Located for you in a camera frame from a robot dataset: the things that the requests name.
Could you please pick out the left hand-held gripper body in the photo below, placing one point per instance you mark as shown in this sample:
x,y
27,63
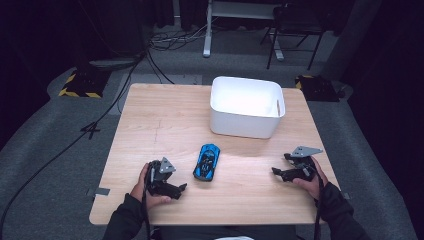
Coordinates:
x,y
159,186

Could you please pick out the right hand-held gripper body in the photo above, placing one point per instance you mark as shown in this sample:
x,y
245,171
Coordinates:
x,y
301,166

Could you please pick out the blue toy car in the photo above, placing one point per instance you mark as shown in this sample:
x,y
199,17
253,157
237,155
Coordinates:
x,y
206,164

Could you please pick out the white plastic bin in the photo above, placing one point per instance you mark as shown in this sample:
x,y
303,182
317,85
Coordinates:
x,y
246,127

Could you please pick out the person's left hand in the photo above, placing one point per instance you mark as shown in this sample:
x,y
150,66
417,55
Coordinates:
x,y
141,190

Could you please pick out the person's right hand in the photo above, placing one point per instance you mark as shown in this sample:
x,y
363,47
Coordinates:
x,y
315,188

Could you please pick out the person's dark torso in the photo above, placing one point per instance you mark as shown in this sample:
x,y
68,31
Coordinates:
x,y
200,232

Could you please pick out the grey tape piece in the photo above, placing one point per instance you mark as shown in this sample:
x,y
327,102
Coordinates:
x,y
346,196
102,191

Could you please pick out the striped black stand base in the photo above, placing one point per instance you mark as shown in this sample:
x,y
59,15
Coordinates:
x,y
316,88
85,83

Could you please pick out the black chair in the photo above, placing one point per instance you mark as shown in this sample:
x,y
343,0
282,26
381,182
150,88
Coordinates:
x,y
296,23

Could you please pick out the white desk frame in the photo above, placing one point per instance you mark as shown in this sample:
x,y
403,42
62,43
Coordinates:
x,y
207,33

